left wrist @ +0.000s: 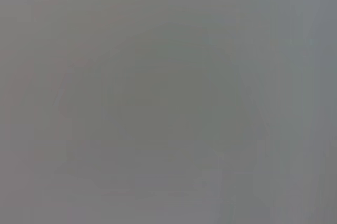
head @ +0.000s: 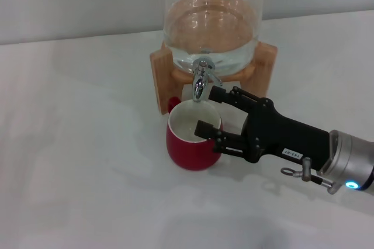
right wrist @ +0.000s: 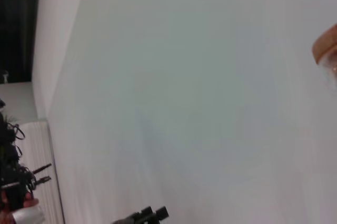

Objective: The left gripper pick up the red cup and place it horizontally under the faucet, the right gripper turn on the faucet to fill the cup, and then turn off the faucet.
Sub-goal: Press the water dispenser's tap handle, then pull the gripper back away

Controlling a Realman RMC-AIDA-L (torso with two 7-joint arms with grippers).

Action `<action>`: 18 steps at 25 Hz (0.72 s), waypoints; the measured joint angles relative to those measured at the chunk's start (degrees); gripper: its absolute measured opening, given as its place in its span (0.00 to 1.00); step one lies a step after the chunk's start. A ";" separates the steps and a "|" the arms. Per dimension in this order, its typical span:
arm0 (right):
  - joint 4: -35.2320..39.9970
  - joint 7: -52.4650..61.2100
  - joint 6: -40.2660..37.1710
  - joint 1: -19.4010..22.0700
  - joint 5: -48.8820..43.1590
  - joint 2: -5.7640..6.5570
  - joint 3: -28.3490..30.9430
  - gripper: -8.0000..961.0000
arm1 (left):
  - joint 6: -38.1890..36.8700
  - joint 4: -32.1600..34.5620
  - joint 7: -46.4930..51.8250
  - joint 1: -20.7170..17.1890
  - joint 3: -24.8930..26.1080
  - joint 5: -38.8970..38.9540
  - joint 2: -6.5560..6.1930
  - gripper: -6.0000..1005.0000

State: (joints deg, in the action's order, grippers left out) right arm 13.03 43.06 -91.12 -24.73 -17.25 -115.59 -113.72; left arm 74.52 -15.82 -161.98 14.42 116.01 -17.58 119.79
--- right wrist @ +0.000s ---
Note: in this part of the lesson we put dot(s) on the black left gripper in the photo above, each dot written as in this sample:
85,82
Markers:
14,192

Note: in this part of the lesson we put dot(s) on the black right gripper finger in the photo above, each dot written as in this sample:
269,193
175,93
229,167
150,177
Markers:
146,214

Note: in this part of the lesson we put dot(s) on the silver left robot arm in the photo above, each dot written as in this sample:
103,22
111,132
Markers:
26,216

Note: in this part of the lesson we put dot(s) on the black curtain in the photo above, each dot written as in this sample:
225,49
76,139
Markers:
18,24

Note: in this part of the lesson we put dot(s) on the glass jar with wooden lid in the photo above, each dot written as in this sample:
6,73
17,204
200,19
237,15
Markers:
325,42

